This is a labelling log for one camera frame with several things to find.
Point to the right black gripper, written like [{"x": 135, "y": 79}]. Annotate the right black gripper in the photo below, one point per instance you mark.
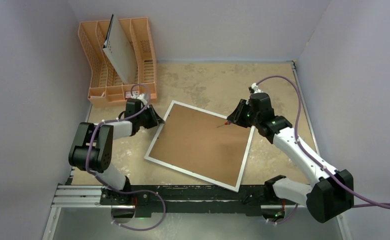
[{"x": 236, "y": 116}]

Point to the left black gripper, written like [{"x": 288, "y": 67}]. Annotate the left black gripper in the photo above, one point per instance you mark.
[{"x": 157, "y": 120}]

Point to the white picture frame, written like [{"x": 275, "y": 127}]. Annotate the white picture frame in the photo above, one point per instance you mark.
[{"x": 189, "y": 142}]

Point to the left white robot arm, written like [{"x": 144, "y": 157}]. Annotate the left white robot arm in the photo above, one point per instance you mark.
[{"x": 92, "y": 146}]

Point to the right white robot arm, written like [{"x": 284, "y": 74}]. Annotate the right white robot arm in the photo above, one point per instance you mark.
[{"x": 324, "y": 196}]

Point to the small red white box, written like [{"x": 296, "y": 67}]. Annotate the small red white box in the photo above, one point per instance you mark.
[{"x": 128, "y": 95}]

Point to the orange plastic file organizer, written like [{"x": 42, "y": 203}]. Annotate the orange plastic file organizer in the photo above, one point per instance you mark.
[{"x": 106, "y": 88}]

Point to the white board in organizer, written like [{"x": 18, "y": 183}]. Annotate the white board in organizer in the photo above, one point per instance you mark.
[{"x": 120, "y": 52}]

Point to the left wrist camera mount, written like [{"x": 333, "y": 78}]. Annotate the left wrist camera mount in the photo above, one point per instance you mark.
[{"x": 143, "y": 97}]

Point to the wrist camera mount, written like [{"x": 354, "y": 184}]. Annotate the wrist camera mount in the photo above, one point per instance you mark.
[
  {"x": 254, "y": 89},
  {"x": 143, "y": 97}
]

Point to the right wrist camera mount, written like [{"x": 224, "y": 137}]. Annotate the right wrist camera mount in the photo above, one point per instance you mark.
[{"x": 254, "y": 89}]

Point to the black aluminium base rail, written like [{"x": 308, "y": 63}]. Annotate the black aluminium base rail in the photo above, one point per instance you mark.
[{"x": 250, "y": 200}]

